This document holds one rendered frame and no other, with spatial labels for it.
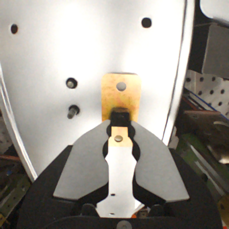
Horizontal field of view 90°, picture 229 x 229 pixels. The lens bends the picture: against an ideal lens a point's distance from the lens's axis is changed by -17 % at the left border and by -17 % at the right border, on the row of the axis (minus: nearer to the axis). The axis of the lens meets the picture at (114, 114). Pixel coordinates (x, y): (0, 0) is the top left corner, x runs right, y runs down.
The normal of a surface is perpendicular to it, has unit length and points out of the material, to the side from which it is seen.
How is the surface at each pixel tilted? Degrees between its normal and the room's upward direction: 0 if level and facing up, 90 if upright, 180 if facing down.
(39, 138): 0
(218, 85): 0
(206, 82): 0
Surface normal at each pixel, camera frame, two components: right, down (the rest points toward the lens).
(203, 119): 0.04, -0.89
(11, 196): 0.97, 0.14
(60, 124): -0.02, 0.46
